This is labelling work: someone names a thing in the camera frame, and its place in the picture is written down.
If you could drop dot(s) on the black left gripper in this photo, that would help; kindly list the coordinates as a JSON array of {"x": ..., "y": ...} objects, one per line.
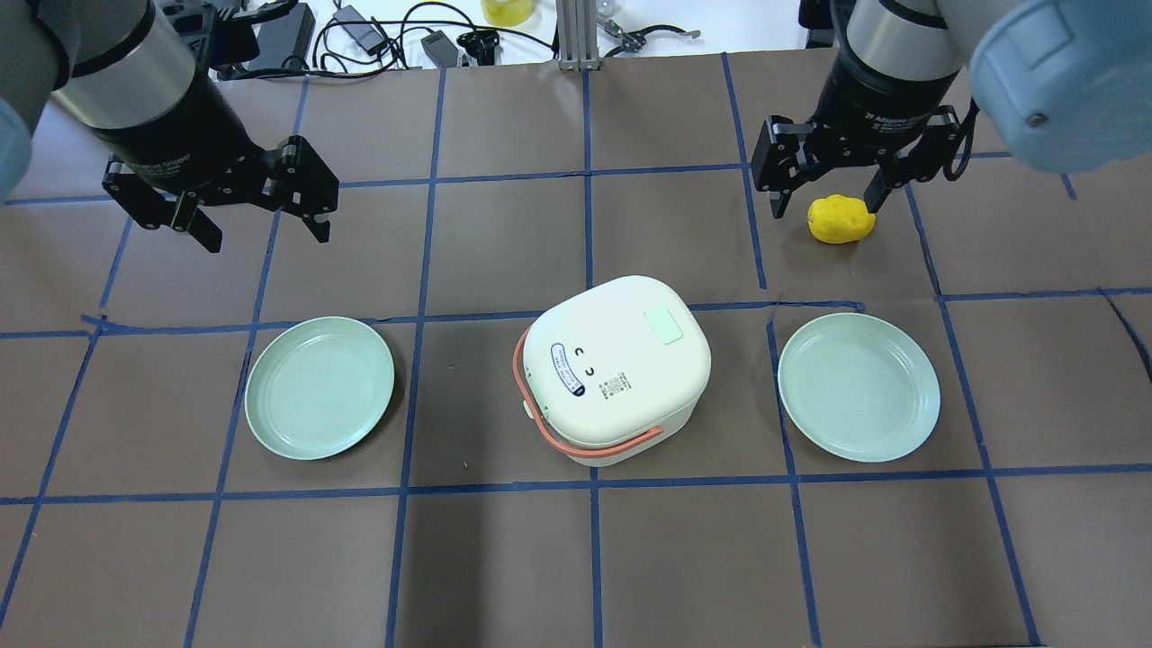
[{"x": 171, "y": 121}]

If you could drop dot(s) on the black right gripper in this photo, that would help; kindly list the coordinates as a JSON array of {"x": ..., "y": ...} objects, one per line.
[{"x": 877, "y": 99}]

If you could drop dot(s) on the white rice cooker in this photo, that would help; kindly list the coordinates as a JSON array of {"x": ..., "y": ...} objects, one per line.
[{"x": 612, "y": 371}]

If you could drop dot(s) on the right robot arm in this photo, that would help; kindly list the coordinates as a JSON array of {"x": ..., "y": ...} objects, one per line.
[{"x": 1064, "y": 83}]

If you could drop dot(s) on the yellow toy potato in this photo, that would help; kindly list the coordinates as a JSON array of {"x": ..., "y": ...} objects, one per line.
[{"x": 840, "y": 220}]

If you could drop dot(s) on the pale green plate left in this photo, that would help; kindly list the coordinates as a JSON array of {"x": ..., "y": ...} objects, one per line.
[{"x": 319, "y": 388}]

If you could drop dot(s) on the pale green plate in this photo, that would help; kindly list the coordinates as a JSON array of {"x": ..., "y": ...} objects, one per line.
[
  {"x": 319, "y": 388},
  {"x": 859, "y": 387}
]

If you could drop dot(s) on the pale green plate right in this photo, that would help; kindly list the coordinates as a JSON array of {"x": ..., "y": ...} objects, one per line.
[{"x": 859, "y": 387}]

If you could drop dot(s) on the black power adapter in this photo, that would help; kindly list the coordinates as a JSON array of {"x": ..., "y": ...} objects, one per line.
[{"x": 440, "y": 50}]

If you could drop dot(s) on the aluminium frame post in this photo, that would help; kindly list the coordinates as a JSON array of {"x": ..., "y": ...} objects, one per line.
[{"x": 576, "y": 29}]

